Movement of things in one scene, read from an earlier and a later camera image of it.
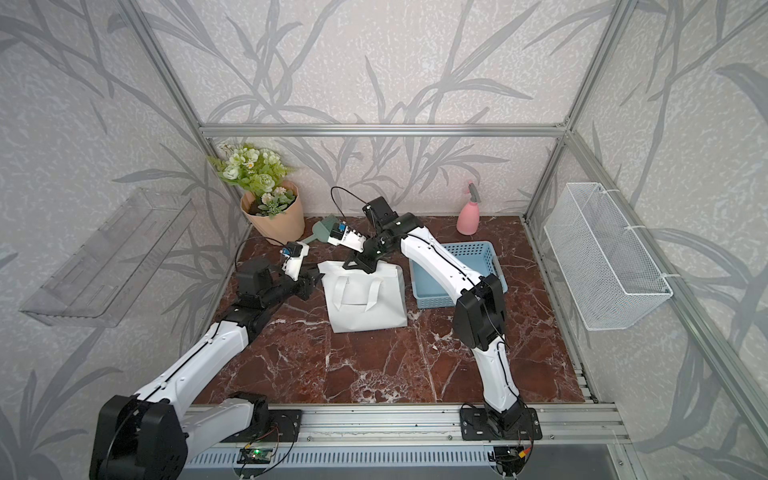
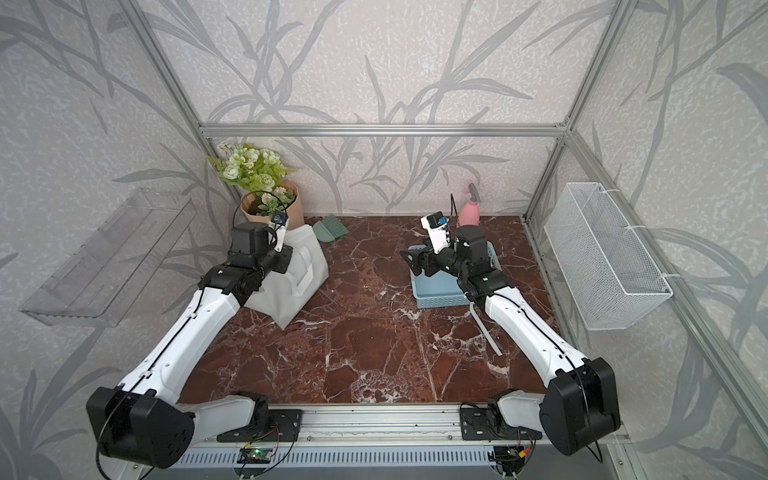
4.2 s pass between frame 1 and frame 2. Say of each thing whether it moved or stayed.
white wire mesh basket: stayed
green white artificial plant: stayed
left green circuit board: stayed
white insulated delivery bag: moved
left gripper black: moved
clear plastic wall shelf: stayed
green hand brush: stayed
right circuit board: stayed
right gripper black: moved
